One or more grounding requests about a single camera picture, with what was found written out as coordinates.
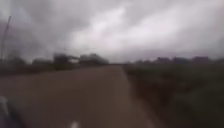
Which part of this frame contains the brown dirt road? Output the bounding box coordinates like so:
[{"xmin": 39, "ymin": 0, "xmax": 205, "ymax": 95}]
[{"xmin": 0, "ymin": 64, "xmax": 158, "ymax": 128}]

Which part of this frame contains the row of low buildings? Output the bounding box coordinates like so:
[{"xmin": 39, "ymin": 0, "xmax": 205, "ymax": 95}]
[{"xmin": 0, "ymin": 52, "xmax": 110, "ymax": 75}]

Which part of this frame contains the distant row of buildings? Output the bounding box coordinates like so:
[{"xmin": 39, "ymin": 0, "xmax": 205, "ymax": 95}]
[{"xmin": 133, "ymin": 55, "xmax": 224, "ymax": 66}]

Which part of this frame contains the green roadside vegetation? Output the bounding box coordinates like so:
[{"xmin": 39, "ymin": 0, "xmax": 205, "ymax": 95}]
[{"xmin": 122, "ymin": 62, "xmax": 224, "ymax": 128}]

